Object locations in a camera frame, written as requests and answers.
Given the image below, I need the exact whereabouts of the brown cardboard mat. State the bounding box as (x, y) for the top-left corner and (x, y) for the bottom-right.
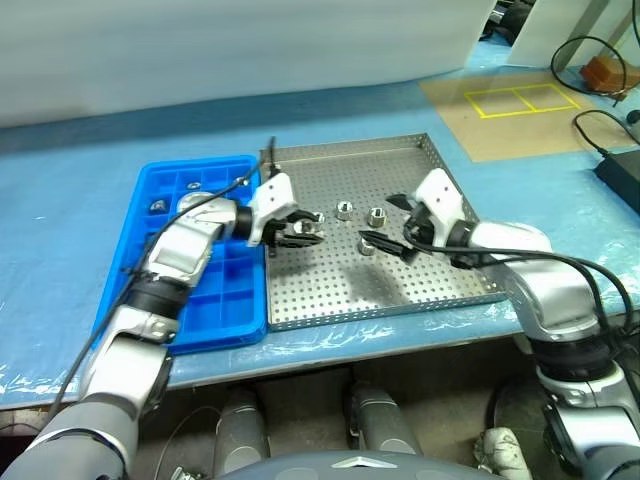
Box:
(418, 69), (640, 164)

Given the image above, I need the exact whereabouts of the black looped cable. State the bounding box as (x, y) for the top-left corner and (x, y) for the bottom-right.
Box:
(549, 35), (640, 109)

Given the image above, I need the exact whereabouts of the black rectangular power box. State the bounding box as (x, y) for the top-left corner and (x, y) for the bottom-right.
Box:
(592, 148), (640, 217)

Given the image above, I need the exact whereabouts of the blue plastic compartment tray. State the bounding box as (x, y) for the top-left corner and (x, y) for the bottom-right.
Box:
(102, 154), (269, 357)

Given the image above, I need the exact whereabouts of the white shoe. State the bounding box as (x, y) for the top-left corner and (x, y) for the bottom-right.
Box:
(471, 427), (534, 480)

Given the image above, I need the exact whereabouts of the perforated steel tray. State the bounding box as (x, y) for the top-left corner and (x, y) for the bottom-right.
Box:
(258, 132), (512, 333)

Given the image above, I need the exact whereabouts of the large round metal roller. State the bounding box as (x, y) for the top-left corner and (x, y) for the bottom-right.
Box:
(175, 191), (214, 214)

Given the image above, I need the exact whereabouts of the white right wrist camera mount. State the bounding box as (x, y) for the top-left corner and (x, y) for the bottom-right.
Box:
(413, 168), (479, 249)

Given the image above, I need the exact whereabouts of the white foam board panel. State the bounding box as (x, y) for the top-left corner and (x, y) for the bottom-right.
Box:
(0, 0), (501, 129)

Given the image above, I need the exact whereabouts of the black power cable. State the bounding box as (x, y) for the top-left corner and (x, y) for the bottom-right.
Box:
(572, 108), (640, 157)

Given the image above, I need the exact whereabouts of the grey robot torso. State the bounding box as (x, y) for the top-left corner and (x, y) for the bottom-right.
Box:
(218, 449), (482, 480)

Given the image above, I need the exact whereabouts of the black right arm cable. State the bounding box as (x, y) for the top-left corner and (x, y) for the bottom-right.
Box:
(405, 233), (640, 354)

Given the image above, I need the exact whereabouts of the thin black floor cable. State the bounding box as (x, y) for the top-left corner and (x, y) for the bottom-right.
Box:
(153, 404), (222, 480)

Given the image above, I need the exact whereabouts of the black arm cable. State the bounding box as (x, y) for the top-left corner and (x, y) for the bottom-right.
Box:
(405, 233), (640, 354)
(47, 135), (281, 427)

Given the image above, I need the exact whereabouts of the brown wooden block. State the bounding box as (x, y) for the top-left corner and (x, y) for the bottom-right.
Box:
(579, 55), (629, 93)

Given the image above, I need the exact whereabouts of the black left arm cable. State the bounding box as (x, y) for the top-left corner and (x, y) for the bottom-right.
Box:
(47, 135), (281, 427)

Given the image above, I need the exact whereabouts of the white upright panel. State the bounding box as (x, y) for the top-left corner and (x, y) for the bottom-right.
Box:
(509, 0), (637, 69)

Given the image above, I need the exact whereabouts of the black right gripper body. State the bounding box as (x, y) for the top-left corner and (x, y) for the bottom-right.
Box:
(402, 205), (442, 263)

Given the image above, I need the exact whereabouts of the dark equipment pile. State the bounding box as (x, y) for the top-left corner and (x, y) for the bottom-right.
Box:
(478, 0), (539, 49)

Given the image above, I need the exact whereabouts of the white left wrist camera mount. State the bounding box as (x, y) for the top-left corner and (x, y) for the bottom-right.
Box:
(247, 172), (300, 248)

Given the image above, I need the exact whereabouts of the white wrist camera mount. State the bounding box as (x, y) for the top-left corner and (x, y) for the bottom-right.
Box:
(247, 172), (300, 248)
(413, 168), (479, 249)

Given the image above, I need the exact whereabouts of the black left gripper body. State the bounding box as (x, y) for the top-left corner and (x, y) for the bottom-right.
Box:
(261, 209), (301, 250)

